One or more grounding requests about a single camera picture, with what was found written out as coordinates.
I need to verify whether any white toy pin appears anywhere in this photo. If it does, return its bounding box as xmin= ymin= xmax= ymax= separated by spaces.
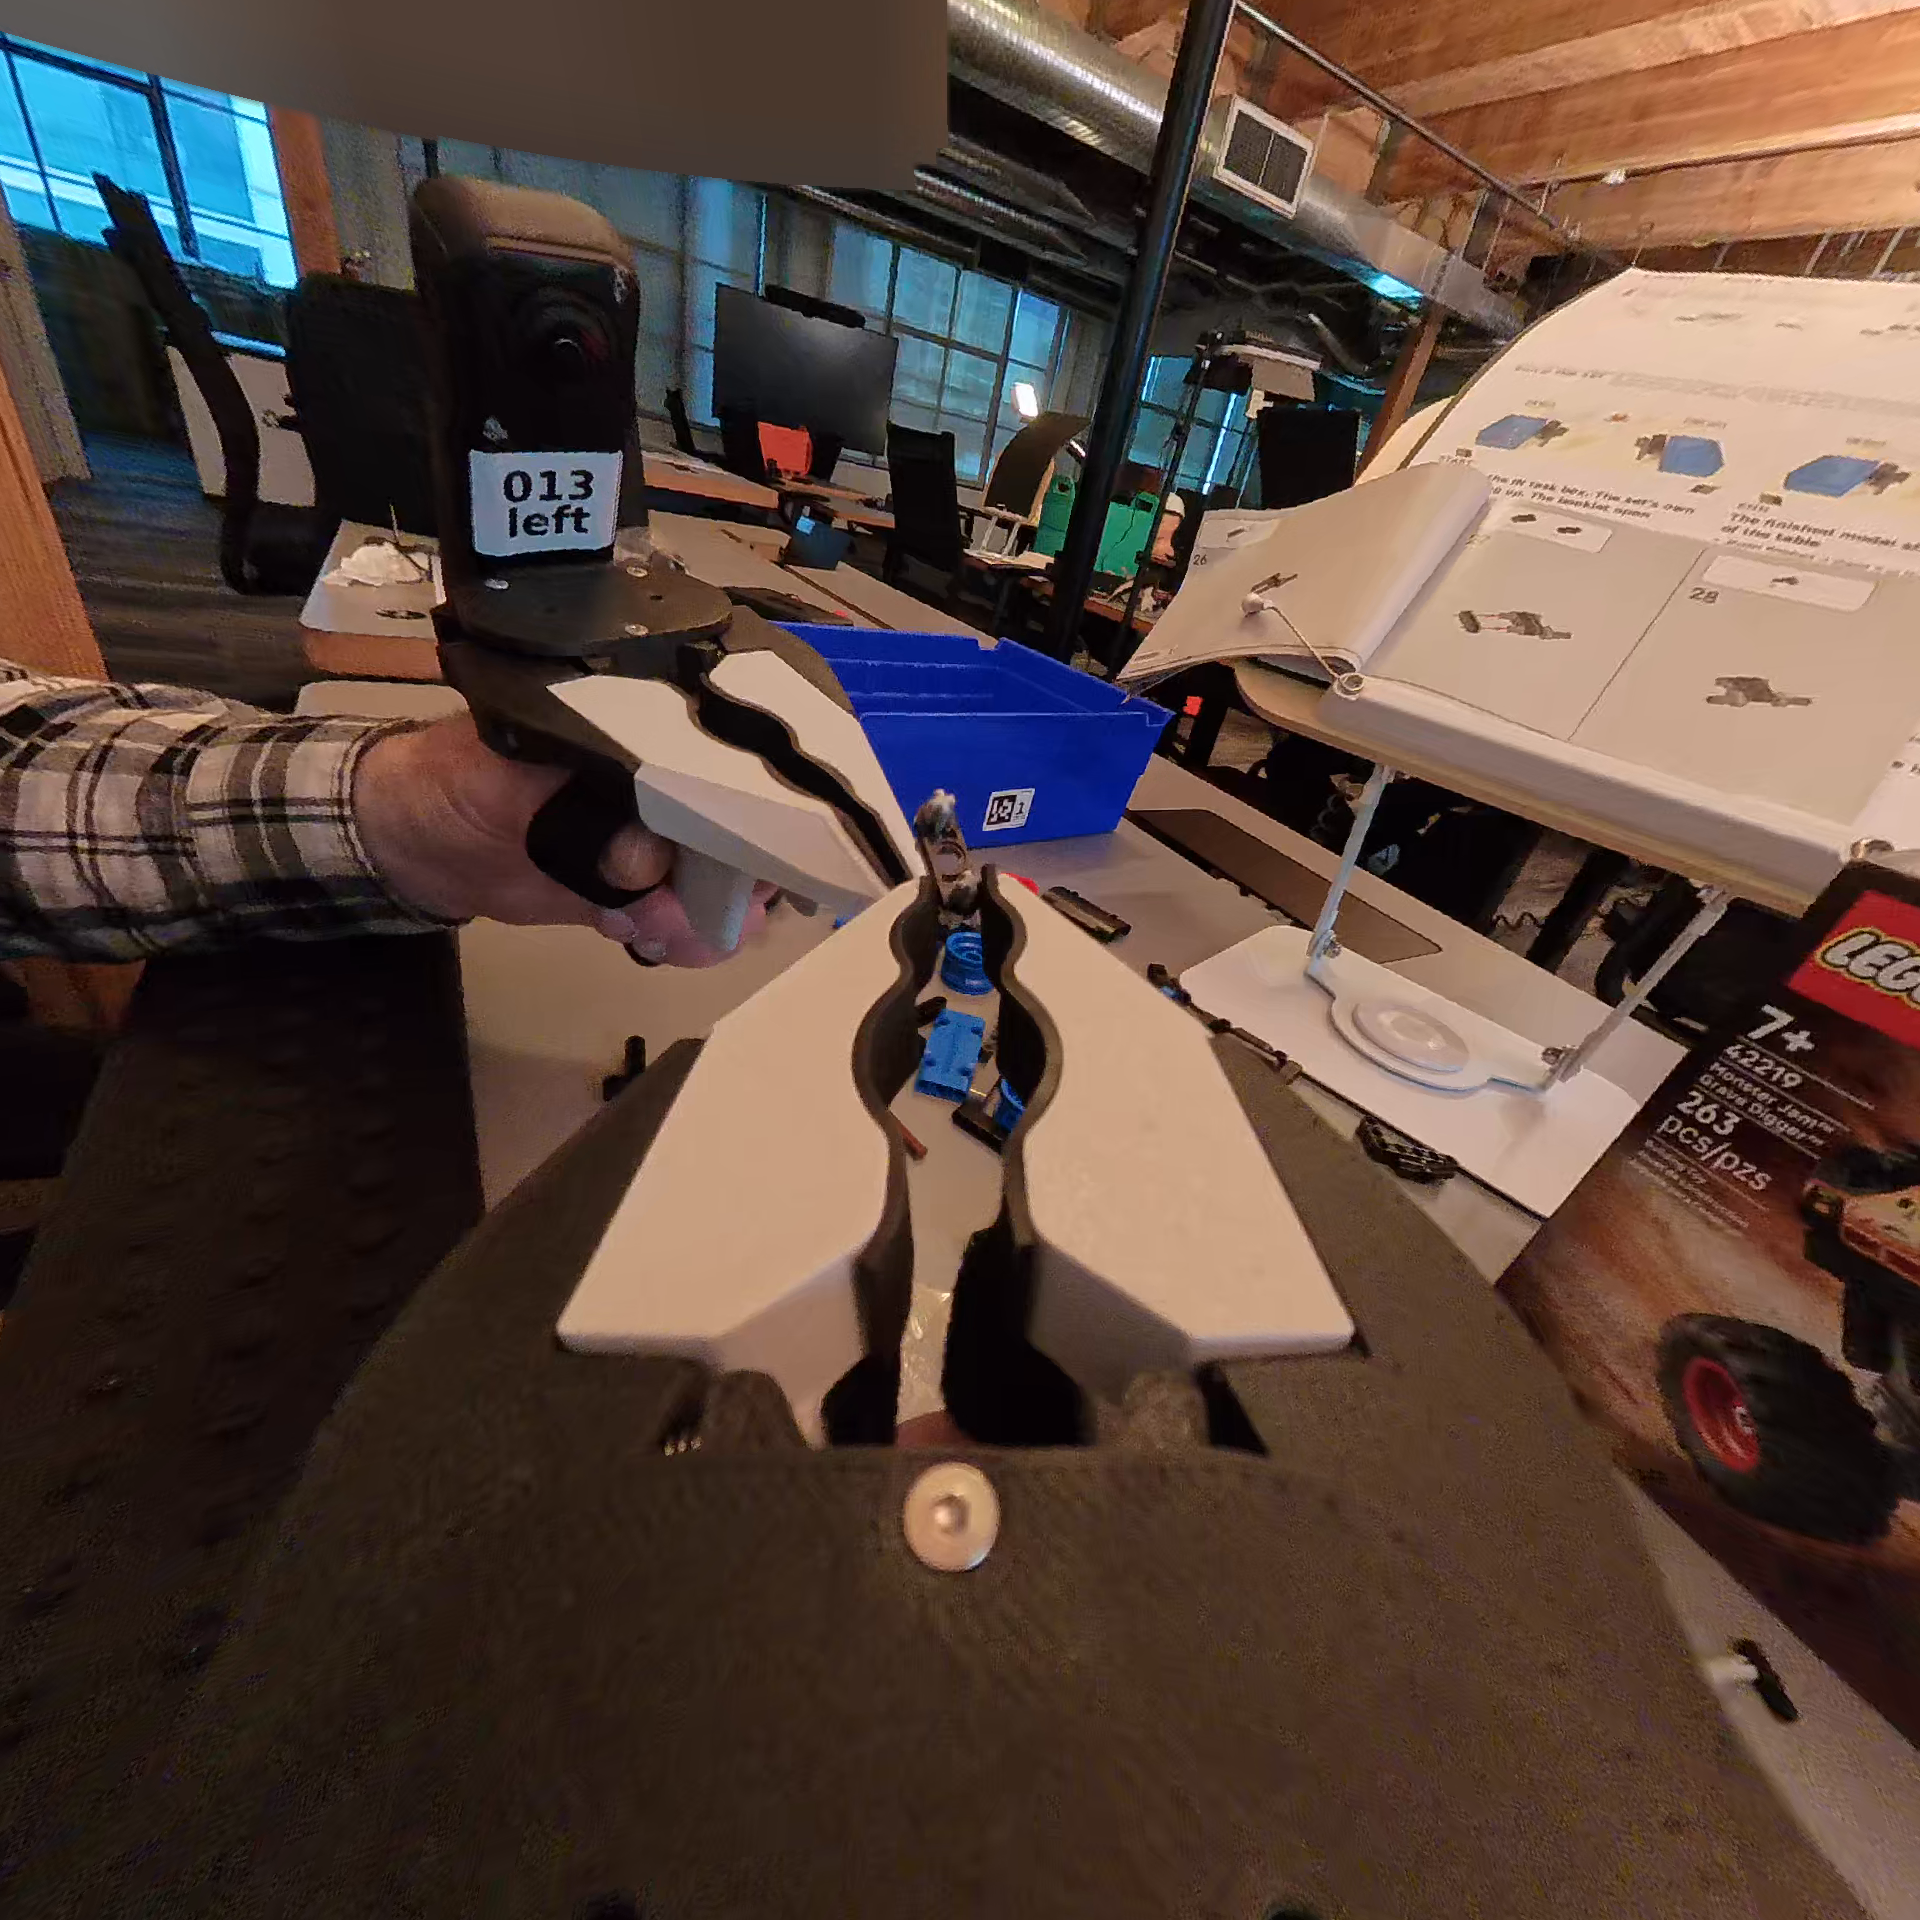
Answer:
xmin=1702 ymin=1640 xmax=1801 ymax=1724

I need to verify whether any black office chair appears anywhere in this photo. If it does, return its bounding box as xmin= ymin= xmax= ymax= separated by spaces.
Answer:
xmin=286 ymin=270 xmax=436 ymax=535
xmin=89 ymin=172 xmax=301 ymax=593
xmin=885 ymin=422 xmax=969 ymax=587
xmin=1258 ymin=404 xmax=1360 ymax=511

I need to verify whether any metal air duct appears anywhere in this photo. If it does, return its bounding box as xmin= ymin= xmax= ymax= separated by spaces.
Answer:
xmin=944 ymin=0 xmax=1524 ymax=339

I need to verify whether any white book stand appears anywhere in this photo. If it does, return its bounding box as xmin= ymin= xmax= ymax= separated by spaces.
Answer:
xmin=1180 ymin=661 xmax=1920 ymax=1221

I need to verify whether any black steel pole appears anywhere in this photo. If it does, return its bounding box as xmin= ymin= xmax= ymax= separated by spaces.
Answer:
xmin=1044 ymin=0 xmax=1235 ymax=662

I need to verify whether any grey desk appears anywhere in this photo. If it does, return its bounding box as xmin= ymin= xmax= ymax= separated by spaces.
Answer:
xmin=451 ymin=703 xmax=1920 ymax=1920

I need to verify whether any curved-back chair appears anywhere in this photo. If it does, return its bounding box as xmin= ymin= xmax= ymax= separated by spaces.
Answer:
xmin=982 ymin=411 xmax=1088 ymax=558

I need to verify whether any instruction booklet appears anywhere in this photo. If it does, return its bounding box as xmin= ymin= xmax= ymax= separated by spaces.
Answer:
xmin=1118 ymin=463 xmax=1920 ymax=841

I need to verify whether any computer monitor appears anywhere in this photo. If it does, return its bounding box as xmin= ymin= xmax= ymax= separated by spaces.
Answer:
xmin=712 ymin=281 xmax=902 ymax=460

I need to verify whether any black toy connector assembly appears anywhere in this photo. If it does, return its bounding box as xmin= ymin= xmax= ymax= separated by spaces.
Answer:
xmin=914 ymin=787 xmax=988 ymax=924

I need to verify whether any tripod with light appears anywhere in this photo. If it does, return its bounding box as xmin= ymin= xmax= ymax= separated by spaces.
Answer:
xmin=1192 ymin=334 xmax=1297 ymax=519

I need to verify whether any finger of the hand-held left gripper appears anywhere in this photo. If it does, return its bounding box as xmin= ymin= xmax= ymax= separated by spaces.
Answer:
xmin=547 ymin=672 xmax=902 ymax=909
xmin=698 ymin=649 xmax=922 ymax=886

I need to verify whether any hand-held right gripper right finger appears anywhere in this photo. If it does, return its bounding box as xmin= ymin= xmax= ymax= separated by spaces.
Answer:
xmin=948 ymin=877 xmax=1360 ymax=1448

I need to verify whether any white vent grille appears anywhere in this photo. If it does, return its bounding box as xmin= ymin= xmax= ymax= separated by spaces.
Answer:
xmin=1211 ymin=94 xmax=1320 ymax=214

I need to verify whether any large window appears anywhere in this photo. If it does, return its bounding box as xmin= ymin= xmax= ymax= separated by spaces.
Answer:
xmin=825 ymin=224 xmax=1254 ymax=465
xmin=0 ymin=37 xmax=294 ymax=287

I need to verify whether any blue storage bin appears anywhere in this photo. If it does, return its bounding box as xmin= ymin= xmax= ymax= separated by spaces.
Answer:
xmin=773 ymin=621 xmax=1174 ymax=841

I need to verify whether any toy set box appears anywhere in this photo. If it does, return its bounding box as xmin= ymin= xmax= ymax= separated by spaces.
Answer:
xmin=1492 ymin=855 xmax=1920 ymax=1757

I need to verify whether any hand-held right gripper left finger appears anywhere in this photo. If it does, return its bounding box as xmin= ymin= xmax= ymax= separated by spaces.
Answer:
xmin=555 ymin=883 xmax=922 ymax=1448

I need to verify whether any neighbouring wooden desk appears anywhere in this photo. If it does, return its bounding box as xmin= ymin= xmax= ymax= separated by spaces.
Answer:
xmin=298 ymin=517 xmax=452 ymax=683

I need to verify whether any printed instruction sheet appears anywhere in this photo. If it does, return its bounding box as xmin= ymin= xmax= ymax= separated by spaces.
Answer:
xmin=1411 ymin=268 xmax=1920 ymax=601

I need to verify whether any person's left forearm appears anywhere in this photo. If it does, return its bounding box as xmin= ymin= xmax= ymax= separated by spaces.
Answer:
xmin=0 ymin=661 xmax=436 ymax=963

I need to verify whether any person's left hand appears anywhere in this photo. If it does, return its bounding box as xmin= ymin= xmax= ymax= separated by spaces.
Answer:
xmin=352 ymin=718 xmax=784 ymax=968

